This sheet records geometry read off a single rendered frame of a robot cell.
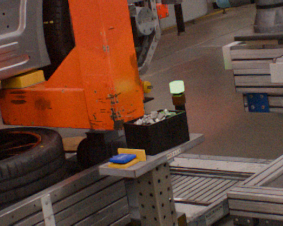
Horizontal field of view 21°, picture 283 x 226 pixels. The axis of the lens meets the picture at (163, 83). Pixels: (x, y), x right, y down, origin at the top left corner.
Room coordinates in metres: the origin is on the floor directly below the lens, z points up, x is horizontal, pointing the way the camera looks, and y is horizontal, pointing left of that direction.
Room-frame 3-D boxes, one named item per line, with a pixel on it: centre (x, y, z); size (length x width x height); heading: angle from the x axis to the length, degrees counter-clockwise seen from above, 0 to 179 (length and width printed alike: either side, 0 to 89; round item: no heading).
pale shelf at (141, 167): (2.75, 0.08, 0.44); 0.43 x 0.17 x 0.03; 141
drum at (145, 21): (3.53, 0.11, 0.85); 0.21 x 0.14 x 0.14; 51
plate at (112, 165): (2.62, 0.18, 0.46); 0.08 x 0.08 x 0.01; 51
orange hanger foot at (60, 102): (3.15, 0.46, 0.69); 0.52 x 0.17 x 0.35; 51
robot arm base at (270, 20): (2.81, -0.43, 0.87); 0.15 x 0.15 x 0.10
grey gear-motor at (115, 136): (3.27, 0.29, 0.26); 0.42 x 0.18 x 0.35; 51
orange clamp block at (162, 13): (3.82, -0.02, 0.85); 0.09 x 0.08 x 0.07; 141
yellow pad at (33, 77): (3.26, 0.60, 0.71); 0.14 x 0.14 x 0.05; 51
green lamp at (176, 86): (2.91, -0.05, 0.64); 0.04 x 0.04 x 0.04; 51
